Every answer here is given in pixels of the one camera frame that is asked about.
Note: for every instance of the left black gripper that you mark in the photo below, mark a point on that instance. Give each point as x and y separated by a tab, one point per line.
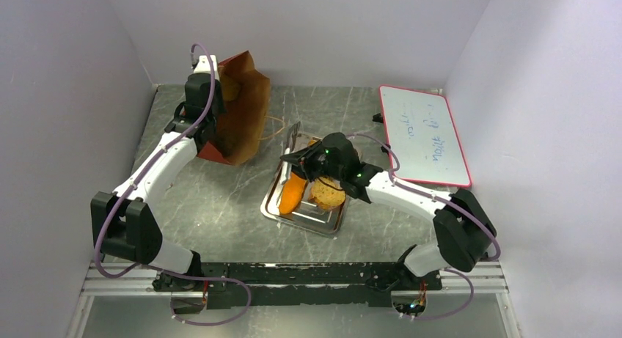
221	110

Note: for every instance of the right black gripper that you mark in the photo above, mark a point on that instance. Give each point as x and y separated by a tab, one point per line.
303	159

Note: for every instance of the metal tongs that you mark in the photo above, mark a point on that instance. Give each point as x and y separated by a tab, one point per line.
289	148

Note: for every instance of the long orange fake baguette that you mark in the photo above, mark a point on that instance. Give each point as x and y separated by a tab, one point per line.
292	194

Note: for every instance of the pale fake bread slice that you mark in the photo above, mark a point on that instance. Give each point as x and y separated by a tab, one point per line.
326	194

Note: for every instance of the red paper bag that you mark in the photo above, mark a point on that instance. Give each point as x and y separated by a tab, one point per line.
239	130

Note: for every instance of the silver metal tray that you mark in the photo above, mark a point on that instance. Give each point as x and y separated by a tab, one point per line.
308	215

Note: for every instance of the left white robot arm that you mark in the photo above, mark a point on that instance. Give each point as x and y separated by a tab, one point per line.
123	223

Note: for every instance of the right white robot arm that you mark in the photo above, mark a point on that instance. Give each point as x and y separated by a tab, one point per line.
464	234

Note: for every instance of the pink framed whiteboard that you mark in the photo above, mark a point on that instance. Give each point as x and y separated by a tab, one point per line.
420	131

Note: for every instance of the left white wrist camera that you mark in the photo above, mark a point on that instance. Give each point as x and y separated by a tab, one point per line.
206	64

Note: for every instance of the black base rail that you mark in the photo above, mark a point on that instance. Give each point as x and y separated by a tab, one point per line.
236	284

